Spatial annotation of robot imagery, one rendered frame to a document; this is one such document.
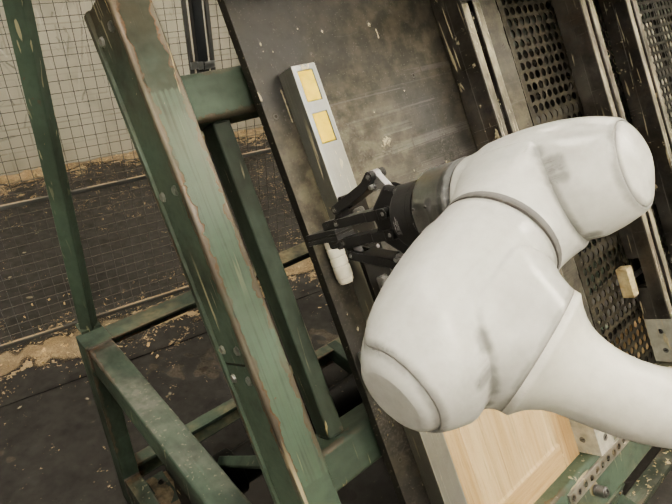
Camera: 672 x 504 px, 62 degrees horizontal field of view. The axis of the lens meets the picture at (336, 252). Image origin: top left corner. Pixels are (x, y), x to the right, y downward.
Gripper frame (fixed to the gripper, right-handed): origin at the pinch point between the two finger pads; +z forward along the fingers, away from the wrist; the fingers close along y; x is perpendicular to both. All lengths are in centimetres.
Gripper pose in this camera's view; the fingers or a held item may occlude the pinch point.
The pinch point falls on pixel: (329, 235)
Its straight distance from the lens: 75.7
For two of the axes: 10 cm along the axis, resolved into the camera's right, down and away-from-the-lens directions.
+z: -5.7, 1.0, 8.1
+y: 3.3, 9.4, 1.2
